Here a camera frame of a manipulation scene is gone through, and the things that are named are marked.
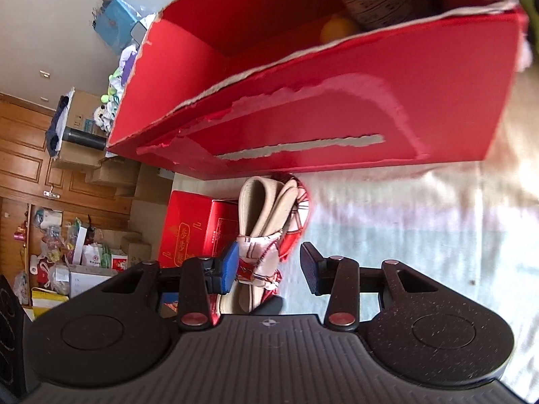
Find small red gift box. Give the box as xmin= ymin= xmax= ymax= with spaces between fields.
xmin=158 ymin=191 xmax=239 ymax=268

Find green white frog toys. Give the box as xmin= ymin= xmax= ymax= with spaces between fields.
xmin=93 ymin=44 xmax=138 ymax=134

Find orange bottle gourd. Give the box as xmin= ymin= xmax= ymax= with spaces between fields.
xmin=320 ymin=15 xmax=361 ymax=44

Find pink plush toy left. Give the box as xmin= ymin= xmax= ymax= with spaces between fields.
xmin=515 ymin=34 xmax=534 ymax=72

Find cardboard boxes pile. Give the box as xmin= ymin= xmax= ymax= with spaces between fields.
xmin=46 ymin=89 xmax=173 ymax=260

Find black cylinder bottle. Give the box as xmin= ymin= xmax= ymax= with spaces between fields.
xmin=62 ymin=127 xmax=107 ymax=150

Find large red cardboard box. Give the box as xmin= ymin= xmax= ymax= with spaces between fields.
xmin=108 ymin=0 xmax=527 ymax=180

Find wooden door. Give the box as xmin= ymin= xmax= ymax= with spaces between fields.
xmin=1 ymin=100 xmax=131 ymax=280

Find blue gift bag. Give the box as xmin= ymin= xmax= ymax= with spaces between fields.
xmin=92 ymin=0 xmax=148 ymax=56

